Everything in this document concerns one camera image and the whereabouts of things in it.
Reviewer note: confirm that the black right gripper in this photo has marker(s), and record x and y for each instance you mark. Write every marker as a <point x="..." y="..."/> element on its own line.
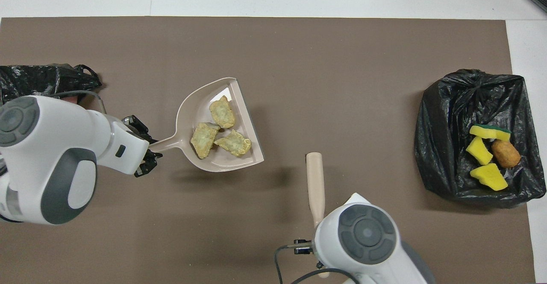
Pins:
<point x="304" y="247"/>

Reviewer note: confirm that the beige plastic dustpan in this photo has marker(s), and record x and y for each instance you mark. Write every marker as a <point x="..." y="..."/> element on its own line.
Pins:
<point x="194" y="109"/>

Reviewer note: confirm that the pale yellow foam chunk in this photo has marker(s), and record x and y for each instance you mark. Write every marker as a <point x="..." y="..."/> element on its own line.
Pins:
<point x="234" y="144"/>
<point x="204" y="140"/>
<point x="222" y="112"/>

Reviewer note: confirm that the beige hand brush black bristles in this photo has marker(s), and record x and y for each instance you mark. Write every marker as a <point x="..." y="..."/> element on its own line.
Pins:
<point x="315" y="181"/>

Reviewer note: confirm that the wide yellow sponge piece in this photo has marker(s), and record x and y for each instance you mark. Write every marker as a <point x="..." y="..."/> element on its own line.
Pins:
<point x="490" y="178"/>

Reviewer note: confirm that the wedge-shaped yellow sponge piece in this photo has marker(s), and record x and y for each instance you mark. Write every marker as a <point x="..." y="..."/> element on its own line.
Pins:
<point x="478" y="150"/>

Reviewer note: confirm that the notched yellow sponge green backing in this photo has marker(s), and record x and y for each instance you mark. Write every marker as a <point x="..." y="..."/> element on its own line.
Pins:
<point x="487" y="133"/>

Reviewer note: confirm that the brown lump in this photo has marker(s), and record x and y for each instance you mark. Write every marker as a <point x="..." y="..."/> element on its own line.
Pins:
<point x="506" y="153"/>

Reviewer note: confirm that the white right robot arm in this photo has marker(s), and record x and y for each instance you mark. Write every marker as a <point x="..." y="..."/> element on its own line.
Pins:
<point x="367" y="241"/>

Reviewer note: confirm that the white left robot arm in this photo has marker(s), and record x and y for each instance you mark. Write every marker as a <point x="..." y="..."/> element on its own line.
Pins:
<point x="55" y="156"/>

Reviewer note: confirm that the black bag over pink bin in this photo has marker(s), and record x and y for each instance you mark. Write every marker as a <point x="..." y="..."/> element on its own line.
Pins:
<point x="42" y="79"/>

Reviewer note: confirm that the black trash bag bin liner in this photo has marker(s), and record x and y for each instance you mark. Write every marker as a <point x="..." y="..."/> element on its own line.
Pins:
<point x="444" y="147"/>

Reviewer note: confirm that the brown paper table mat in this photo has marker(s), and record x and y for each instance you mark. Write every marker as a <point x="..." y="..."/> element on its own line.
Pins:
<point x="299" y="62"/>

